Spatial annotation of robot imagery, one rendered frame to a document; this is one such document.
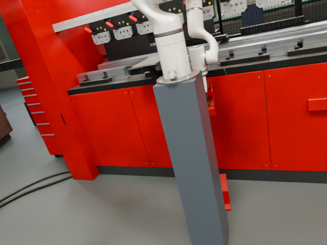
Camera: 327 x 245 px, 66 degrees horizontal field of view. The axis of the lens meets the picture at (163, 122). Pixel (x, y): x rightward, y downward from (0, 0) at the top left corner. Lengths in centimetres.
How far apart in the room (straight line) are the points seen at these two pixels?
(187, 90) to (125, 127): 117
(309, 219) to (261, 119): 65
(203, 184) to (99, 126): 128
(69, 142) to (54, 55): 77
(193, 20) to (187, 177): 83
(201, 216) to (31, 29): 177
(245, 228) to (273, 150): 56
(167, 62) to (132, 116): 106
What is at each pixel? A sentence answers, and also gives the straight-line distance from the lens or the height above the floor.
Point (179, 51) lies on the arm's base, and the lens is 105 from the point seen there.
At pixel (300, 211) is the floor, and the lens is 183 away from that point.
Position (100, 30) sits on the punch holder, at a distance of 210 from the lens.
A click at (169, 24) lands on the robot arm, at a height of 122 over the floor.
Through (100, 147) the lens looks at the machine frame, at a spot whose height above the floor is 30.
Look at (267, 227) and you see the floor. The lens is 172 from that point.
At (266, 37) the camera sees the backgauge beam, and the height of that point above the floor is 96.
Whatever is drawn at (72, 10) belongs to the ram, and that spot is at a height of 145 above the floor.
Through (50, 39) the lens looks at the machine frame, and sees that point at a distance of 233.
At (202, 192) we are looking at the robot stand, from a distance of 128.
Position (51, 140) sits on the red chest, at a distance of 320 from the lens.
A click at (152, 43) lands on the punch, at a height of 110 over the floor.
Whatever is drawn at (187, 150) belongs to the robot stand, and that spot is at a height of 69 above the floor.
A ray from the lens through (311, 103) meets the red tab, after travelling 173.
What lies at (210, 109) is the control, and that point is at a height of 70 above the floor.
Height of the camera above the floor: 125
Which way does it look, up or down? 22 degrees down
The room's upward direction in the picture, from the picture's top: 14 degrees counter-clockwise
